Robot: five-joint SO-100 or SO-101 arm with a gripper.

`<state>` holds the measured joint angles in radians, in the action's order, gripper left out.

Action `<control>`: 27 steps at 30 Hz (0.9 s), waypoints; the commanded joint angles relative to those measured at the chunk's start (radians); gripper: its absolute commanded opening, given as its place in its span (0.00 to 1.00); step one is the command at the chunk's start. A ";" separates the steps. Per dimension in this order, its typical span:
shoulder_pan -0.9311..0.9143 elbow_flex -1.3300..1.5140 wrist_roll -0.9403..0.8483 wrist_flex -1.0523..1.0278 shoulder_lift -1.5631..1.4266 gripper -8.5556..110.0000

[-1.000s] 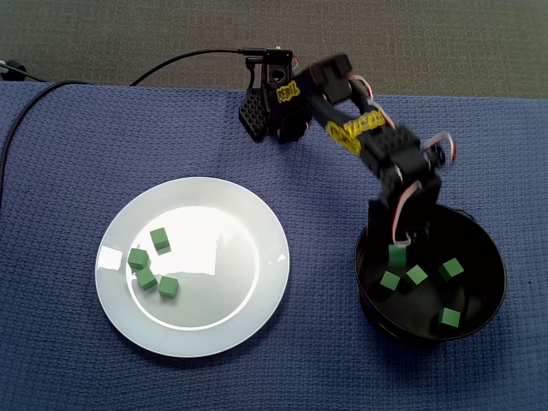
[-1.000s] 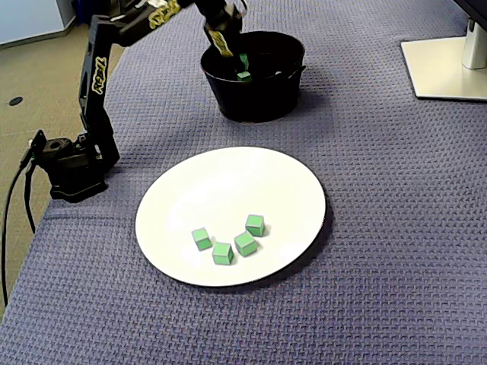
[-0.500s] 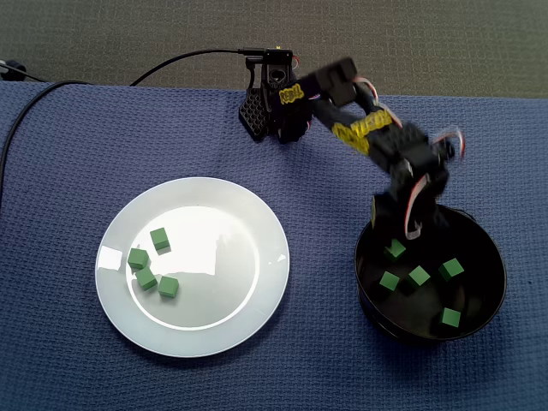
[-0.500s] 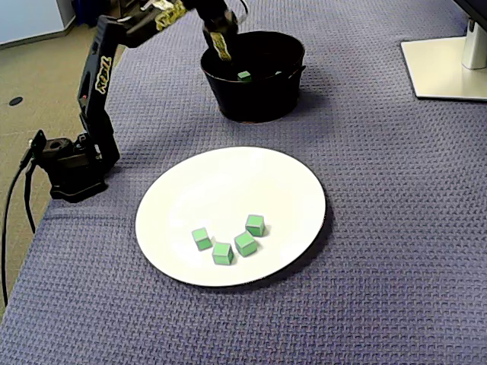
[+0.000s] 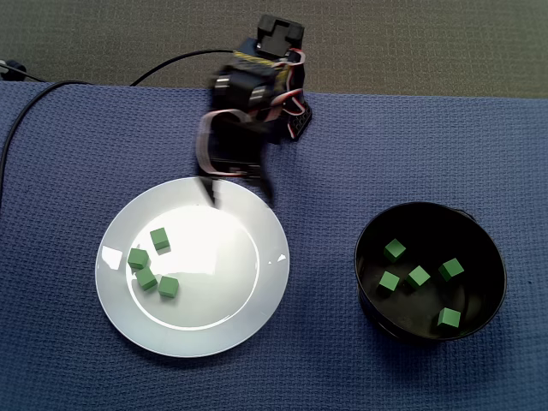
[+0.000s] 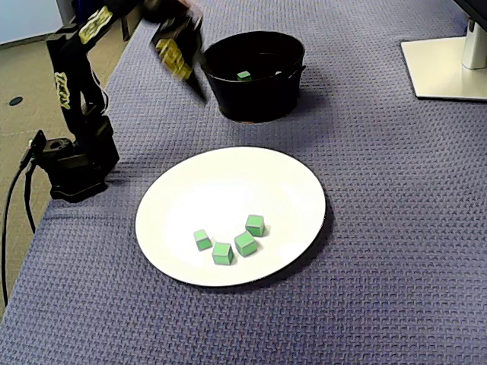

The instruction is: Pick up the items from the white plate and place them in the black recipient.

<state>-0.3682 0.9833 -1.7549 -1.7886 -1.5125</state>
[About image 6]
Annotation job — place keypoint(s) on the dark chair frame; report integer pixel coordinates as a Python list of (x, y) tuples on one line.
[(126, 32)]

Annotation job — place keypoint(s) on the white round plate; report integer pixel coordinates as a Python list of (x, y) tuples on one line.
[(281, 213)]

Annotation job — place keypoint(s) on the black round floor disc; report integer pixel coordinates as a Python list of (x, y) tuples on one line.
[(16, 101)]

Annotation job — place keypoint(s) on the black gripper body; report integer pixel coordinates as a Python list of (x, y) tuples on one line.
[(182, 62)]

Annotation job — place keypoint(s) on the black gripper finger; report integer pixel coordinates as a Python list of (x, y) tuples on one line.
[(173, 57), (195, 42)]

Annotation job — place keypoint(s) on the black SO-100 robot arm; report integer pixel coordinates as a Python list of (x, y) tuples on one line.
[(68, 99)]

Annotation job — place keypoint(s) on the white wall panel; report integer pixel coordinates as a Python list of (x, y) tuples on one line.
[(26, 19)]

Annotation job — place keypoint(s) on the blue bin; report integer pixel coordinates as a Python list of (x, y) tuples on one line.
[(81, 4)]

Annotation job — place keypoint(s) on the blue woven table cloth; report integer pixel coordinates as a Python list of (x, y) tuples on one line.
[(380, 228)]

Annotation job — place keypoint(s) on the black round bucket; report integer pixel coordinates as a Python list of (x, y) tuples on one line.
[(258, 102)]

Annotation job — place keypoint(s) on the white monitor stand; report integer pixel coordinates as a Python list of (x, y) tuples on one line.
[(437, 68)]

